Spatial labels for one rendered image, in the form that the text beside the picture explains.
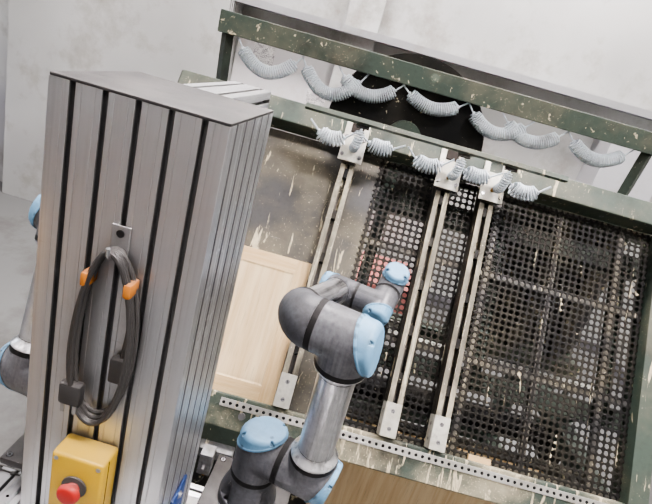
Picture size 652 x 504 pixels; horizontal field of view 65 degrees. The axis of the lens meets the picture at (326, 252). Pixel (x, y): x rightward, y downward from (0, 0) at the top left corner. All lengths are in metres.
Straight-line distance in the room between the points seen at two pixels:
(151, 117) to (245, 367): 1.44
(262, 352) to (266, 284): 0.27
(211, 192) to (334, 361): 0.48
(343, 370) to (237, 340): 1.03
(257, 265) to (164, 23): 3.40
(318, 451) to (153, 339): 0.56
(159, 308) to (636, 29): 5.09
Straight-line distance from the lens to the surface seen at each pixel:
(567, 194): 2.37
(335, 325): 1.03
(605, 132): 2.84
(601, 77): 5.42
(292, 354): 1.97
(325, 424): 1.18
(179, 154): 0.71
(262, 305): 2.05
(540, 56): 5.26
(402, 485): 2.45
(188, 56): 5.05
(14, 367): 1.51
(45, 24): 5.68
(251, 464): 1.35
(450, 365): 2.07
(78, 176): 0.79
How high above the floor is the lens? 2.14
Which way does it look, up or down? 21 degrees down
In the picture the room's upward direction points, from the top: 16 degrees clockwise
